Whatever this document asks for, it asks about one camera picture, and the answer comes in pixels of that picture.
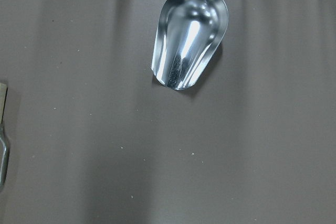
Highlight metal scoop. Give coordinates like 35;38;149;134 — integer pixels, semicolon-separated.
151;0;229;90

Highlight bamboo cutting board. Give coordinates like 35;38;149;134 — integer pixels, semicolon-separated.
0;83;7;124

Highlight metal cutting board handle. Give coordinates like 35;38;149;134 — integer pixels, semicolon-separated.
1;124;10;190

